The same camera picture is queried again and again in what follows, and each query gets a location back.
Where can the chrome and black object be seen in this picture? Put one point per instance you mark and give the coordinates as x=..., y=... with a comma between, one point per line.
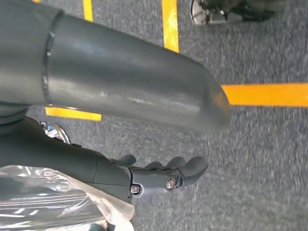
x=207, y=16

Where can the shiny chrome fitting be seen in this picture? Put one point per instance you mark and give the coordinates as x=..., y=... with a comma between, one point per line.
x=56, y=132

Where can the clear plastic wrap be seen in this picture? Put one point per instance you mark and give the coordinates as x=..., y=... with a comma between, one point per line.
x=47, y=204

